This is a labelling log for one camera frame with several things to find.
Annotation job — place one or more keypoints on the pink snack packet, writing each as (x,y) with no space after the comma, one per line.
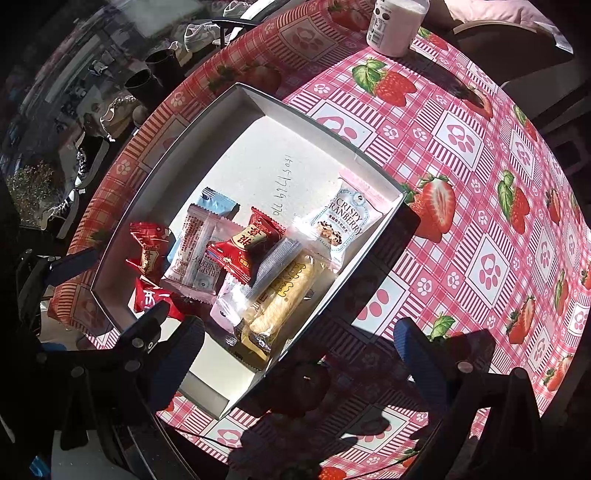
(226,309)

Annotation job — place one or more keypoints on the pink cushion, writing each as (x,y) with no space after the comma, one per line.
(485,11)

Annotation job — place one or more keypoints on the white plastic drink bottle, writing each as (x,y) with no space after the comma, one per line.
(392,27)

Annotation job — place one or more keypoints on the light blue snack packet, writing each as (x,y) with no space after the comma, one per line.
(217,203)

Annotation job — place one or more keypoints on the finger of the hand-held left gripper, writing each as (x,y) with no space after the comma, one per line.
(145,332)
(74,267)

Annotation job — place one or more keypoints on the brown wooden chair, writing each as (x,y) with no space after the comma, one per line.
(517,50)

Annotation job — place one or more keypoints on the red snack packet white print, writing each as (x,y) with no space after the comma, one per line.
(157,295)

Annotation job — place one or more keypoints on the strawberry print pink tablecloth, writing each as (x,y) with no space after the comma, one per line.
(461,230)

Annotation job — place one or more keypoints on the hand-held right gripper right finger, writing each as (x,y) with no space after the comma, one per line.
(415,350)

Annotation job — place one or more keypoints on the grey striped snack packet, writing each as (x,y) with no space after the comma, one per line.
(277,267)

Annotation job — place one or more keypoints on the beige sneaker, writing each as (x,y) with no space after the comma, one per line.
(120,115)

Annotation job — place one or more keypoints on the yellow egg roll clear packet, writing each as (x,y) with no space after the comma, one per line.
(286,295)

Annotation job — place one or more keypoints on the white cardboard box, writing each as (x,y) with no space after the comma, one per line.
(258,152)

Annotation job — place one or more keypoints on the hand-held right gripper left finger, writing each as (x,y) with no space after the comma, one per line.
(184,350)

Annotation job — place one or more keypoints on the black sneaker white laces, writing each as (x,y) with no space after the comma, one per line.
(92,159)

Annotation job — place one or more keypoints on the tan snack packet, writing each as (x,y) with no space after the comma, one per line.
(254,353)

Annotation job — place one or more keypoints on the red candy packet gold label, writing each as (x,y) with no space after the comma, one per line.
(231,261)
(258,230)
(147,249)

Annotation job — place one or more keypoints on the black sneaker white sole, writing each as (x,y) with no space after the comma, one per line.
(60,212)

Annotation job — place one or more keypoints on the white cranberry snack packet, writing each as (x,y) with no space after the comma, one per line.
(346,221)
(210,277)
(189,249)

